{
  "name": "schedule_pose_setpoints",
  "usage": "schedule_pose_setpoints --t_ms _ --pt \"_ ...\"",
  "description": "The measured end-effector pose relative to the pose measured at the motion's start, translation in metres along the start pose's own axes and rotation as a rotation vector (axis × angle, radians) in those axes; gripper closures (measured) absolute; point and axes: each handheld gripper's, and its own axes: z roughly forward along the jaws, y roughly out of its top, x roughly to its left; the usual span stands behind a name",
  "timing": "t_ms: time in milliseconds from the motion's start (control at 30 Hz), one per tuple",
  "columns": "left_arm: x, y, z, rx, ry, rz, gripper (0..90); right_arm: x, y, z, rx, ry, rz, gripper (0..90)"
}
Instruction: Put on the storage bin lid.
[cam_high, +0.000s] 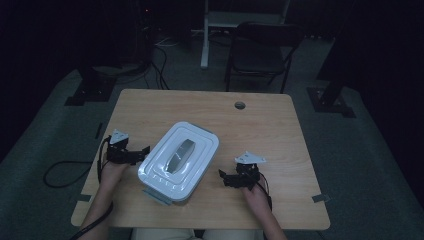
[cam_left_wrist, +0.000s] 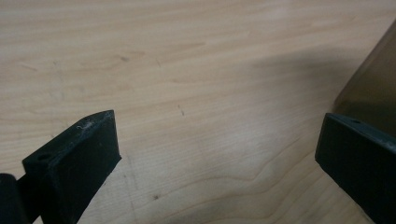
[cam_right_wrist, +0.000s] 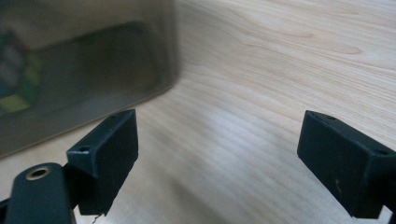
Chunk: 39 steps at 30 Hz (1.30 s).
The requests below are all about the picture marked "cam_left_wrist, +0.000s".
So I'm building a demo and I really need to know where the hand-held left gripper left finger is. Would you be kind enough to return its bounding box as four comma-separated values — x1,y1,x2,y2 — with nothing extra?
21,109,122,224

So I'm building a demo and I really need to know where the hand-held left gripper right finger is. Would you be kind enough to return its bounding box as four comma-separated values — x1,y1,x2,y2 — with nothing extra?
315,112,396,224

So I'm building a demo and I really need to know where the grey translucent storage box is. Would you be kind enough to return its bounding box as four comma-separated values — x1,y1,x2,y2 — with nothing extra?
331,19,396,139

